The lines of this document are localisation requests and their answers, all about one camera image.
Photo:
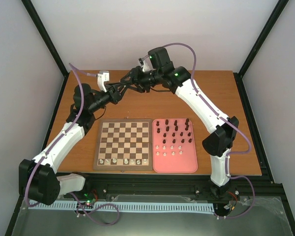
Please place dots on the right black frame post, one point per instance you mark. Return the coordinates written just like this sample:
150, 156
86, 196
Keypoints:
270, 23

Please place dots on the light blue cable duct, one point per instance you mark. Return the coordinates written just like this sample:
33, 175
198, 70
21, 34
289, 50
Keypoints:
132, 207

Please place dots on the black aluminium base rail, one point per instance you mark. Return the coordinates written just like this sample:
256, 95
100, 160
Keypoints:
194, 186

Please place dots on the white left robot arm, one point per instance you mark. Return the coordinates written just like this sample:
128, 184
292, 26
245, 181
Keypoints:
38, 180

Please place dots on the green lit circuit board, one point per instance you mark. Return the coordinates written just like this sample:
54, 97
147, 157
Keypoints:
91, 197

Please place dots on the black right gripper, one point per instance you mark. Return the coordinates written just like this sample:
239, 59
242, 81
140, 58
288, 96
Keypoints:
132, 73

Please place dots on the wooden chessboard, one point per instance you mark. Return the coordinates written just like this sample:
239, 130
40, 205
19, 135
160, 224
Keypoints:
121, 139

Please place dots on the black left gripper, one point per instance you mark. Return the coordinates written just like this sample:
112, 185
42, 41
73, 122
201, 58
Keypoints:
113, 91

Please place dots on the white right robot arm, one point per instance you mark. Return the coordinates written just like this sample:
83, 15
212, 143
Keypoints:
221, 128

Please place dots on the black frame post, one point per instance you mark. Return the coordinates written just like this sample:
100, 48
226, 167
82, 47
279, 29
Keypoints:
45, 36
270, 23

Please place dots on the pink piece tray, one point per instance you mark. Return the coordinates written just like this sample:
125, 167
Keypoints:
173, 143

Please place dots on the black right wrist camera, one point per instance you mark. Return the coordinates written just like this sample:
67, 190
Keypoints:
144, 65

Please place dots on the left black frame post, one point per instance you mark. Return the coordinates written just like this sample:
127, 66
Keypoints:
45, 36

